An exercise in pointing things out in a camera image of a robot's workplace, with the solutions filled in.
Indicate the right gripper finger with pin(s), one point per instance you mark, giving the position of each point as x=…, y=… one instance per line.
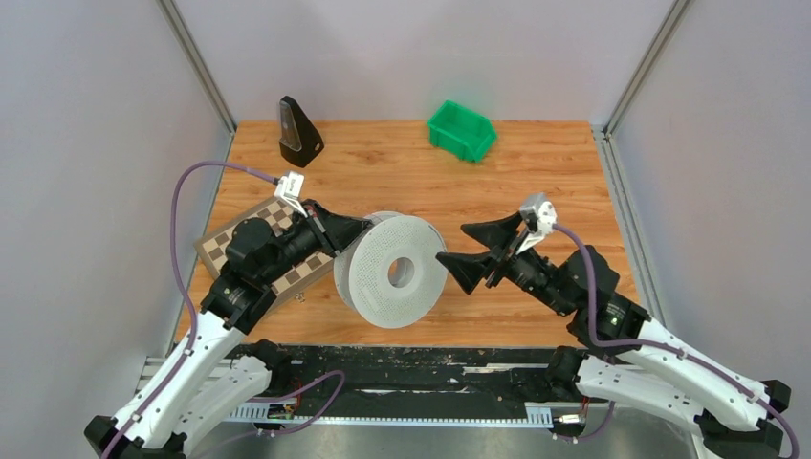
x=500, y=233
x=466, y=269

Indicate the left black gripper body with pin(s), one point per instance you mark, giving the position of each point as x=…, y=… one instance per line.
x=317, y=230

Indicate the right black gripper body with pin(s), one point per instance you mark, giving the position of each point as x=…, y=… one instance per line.
x=525, y=270

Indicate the grey perforated cable spool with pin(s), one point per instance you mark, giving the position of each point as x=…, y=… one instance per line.
x=390, y=275

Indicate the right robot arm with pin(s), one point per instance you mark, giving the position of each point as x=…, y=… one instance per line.
x=625, y=355

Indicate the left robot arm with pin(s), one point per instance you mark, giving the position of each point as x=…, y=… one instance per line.
x=177, y=408

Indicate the black metronome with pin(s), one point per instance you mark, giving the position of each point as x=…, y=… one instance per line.
x=300, y=142

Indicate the green plastic bin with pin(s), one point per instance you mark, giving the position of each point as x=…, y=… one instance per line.
x=462, y=132

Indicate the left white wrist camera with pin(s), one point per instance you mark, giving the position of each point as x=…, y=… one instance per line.
x=287, y=191

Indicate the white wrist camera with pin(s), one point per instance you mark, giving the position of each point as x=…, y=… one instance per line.
x=287, y=191
x=539, y=217

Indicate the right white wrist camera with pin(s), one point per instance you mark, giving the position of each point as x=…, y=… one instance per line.
x=539, y=217

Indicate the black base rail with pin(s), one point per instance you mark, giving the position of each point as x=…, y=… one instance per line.
x=418, y=382

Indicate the left aluminium frame post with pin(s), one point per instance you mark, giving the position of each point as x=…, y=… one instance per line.
x=176, y=22

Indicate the aluminium frame post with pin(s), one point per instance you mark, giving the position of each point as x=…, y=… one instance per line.
x=658, y=43
x=176, y=22

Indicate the right aluminium frame post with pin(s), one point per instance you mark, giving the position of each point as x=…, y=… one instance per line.
x=658, y=43

